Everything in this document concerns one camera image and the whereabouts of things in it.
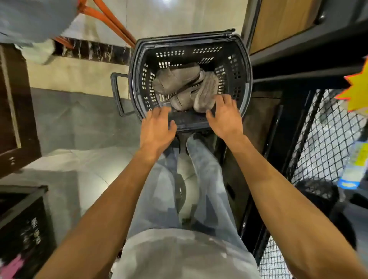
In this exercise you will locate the person's left hand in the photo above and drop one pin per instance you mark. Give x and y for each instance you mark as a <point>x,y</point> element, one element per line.
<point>156,135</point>

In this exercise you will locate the person's right hand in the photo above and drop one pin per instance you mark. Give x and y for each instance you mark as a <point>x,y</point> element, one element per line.
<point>227,120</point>

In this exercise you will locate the black slipper display shelf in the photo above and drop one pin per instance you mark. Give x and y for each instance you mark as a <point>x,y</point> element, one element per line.
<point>273,129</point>

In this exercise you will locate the person's left forearm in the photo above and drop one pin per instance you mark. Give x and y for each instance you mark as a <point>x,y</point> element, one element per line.
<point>95,224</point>

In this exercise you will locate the person's light blue jeans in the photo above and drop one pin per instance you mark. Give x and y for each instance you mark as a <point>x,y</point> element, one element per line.
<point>207,184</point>

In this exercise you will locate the dark brown display cabinet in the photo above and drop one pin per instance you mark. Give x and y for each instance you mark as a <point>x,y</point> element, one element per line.
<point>281,23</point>

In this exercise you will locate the person's light grey shirt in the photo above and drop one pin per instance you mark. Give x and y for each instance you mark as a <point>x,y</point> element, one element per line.
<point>178,255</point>

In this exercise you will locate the yellow starburst price sticker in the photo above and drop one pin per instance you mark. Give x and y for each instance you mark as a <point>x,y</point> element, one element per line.
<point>358,92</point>

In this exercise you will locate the brown wooden stand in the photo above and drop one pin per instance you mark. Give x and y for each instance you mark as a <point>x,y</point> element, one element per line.
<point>14,100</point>

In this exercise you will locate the black cartoon poster board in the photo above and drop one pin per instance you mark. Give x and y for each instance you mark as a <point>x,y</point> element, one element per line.
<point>26,230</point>

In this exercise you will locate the orange frame grey stool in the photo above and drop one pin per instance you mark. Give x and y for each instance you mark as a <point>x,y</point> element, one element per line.
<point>28,17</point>

